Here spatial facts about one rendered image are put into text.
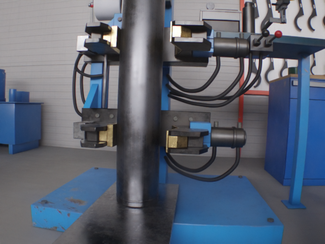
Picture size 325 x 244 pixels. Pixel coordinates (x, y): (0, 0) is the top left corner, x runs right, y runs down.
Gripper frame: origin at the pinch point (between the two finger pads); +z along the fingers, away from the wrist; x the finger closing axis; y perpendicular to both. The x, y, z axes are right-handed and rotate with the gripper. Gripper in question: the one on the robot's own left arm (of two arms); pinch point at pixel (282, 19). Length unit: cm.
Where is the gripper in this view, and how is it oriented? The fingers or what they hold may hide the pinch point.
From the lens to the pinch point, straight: 160.7
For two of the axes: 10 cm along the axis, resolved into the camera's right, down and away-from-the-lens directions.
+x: -1.0, 0.4, -9.9
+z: -0.4, 10.0, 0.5
